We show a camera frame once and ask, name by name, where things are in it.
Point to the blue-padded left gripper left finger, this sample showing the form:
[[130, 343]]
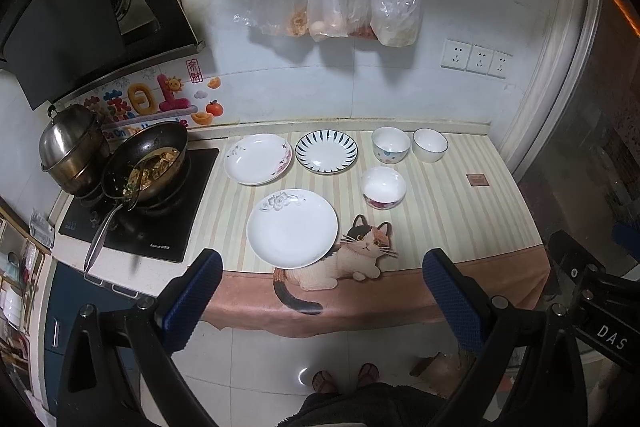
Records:
[[185, 298]]

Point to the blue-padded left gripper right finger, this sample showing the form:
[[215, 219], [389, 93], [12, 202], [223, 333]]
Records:
[[459, 298]]

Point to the white plate grey flower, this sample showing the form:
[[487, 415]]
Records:
[[292, 228]]

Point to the white bowl red flowers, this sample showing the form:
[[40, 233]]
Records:
[[383, 187]]

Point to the white plate pink flowers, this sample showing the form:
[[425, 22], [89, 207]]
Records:
[[258, 159]]

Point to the black induction cooktop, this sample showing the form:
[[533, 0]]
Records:
[[158, 228]]

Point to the right sandalled foot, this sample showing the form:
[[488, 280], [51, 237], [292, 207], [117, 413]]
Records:
[[368, 374]]

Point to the sandalled foot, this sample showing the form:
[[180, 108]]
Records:
[[323, 383], [368, 374]]

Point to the calico cat plush mat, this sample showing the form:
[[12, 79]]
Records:
[[354, 257]]

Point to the small brown square coaster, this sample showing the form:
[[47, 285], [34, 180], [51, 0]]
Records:
[[477, 179]]

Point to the black wok with food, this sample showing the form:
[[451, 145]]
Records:
[[139, 169]]

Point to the left sandalled foot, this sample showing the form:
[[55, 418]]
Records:
[[323, 383]]

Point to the white bowl dark rim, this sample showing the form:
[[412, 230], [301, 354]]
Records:
[[429, 145]]

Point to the wooden shelf with dishes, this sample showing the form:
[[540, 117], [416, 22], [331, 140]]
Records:
[[22, 258]]

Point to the white bowl blue dots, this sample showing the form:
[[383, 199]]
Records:
[[390, 145]]

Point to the stainless steel pot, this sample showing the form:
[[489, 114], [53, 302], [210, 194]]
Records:
[[73, 150]]

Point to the white plate blue stripes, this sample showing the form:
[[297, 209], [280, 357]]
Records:
[[326, 151]]

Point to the plastic bag red contents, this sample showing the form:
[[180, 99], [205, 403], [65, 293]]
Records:
[[359, 20]]

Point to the colourful wall sticker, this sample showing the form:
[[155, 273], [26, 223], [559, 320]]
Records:
[[187, 91]]

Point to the white wall socket strip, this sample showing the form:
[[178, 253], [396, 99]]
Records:
[[469, 57]]

